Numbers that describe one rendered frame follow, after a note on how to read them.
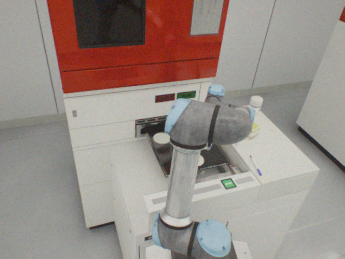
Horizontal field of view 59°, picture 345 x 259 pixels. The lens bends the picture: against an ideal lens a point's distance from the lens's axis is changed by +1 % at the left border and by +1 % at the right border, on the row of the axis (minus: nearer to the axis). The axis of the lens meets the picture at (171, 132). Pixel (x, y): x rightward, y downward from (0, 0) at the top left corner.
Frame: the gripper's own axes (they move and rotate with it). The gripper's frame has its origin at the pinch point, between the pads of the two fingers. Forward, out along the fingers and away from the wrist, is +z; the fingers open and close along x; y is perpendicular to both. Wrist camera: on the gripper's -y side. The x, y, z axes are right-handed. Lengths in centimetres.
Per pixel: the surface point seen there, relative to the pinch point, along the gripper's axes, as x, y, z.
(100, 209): 4, 66, 74
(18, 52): -87, 191, 20
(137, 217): 39.1, 23.1, 18.0
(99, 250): 19, 61, 100
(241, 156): -4.3, -16.3, 3.5
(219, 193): 23.8, -10.3, 4.0
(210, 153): -8.1, -0.3, 10.0
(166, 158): 4.9, 20.9, 9.9
